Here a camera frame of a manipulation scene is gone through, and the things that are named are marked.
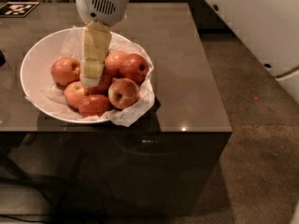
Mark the black white fiducial marker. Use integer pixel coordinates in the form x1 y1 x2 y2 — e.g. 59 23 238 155
0 2 39 18

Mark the black cable on floor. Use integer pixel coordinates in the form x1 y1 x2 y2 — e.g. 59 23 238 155
0 214 50 224

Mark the white crumpled paper liner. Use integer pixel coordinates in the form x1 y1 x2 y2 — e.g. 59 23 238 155
25 25 156 128

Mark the red apple back centre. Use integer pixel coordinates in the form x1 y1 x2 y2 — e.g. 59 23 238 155
105 50 127 77

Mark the red apple at front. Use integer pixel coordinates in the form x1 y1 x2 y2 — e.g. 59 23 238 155
78 94 111 117

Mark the dark red apple right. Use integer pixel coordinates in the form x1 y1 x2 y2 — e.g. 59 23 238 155
120 53 149 84

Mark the dark object at left edge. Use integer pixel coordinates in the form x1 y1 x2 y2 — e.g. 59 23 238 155
0 50 6 67

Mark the red apple at left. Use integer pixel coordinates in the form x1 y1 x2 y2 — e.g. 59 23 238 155
50 57 80 86

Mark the red apple front right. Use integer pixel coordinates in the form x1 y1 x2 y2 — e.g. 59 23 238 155
108 78 140 109

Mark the white bowl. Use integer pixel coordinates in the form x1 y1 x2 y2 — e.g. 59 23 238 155
20 26 154 125

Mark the red apple front left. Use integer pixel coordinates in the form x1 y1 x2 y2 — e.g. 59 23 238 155
64 81 89 109

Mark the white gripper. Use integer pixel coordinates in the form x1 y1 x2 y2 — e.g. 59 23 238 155
76 0 130 88

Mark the apple with sticker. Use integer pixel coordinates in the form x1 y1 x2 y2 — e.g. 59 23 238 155
86 68 112 94

